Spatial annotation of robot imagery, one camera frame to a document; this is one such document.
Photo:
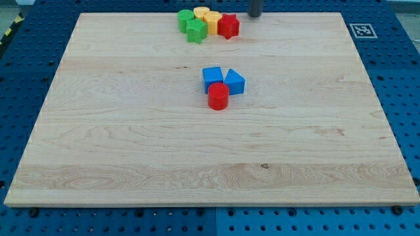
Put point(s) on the black bolt right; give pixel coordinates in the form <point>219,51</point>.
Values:
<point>397,210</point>

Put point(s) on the blue cube block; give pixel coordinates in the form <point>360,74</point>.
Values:
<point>210,76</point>

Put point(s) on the blue triangular prism block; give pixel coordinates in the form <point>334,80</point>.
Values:
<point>235,82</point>

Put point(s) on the white fiducial marker tag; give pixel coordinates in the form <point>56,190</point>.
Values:
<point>363,31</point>

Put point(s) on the wooden board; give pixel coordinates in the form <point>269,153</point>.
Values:
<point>126,121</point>

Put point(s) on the yellow cylinder block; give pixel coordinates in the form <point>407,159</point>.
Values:
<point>199,12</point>

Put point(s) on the green cylinder block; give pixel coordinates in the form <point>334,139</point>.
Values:
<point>183,16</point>

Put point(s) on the black bolt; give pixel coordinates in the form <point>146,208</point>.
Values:
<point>33,212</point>
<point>397,210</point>

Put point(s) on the red star block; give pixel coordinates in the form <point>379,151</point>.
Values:
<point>228,26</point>

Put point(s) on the green star block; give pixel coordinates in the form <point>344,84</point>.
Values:
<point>196,31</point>

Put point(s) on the red cylinder block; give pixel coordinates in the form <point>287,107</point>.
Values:
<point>218,95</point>

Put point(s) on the yellow hexagon block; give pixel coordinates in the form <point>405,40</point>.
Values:
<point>212,18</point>

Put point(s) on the black bolt left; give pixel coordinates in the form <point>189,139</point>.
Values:
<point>33,212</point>

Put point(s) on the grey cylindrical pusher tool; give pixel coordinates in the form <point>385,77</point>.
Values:
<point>255,8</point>

